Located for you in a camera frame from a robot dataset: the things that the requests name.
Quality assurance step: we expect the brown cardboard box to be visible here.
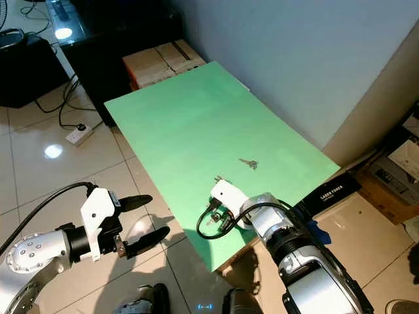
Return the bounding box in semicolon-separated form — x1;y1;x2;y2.
122;39;208;92

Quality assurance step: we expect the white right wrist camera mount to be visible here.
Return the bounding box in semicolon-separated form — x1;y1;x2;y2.
210;180;251;214

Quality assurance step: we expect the black case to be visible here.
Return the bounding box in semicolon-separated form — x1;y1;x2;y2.
0;29;71;109

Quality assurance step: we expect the black floor cable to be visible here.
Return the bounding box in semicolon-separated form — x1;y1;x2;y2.
39;71;105;131

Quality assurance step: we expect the white power strip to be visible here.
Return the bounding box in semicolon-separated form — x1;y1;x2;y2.
65;124;94;147

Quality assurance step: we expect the green table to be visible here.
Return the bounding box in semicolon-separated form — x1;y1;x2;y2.
104;61;345;273

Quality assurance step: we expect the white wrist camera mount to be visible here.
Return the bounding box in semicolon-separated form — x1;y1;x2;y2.
80;188;122;263
210;180;251;214

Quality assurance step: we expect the grey printer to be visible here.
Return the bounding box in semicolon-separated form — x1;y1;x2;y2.
363;133;419;207

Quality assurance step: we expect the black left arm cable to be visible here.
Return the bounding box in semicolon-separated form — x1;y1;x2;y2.
0;182;97;257

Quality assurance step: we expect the black laser toner box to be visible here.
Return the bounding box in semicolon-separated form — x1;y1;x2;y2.
293;171;363;221

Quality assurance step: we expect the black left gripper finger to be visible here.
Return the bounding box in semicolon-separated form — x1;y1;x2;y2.
119;194;153;211
126;226;170;258

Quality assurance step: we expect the black glass top cabinet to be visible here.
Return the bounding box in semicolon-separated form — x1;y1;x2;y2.
45;0;185;130

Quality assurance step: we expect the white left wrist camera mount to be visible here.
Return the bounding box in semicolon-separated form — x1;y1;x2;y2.
80;188;122;263

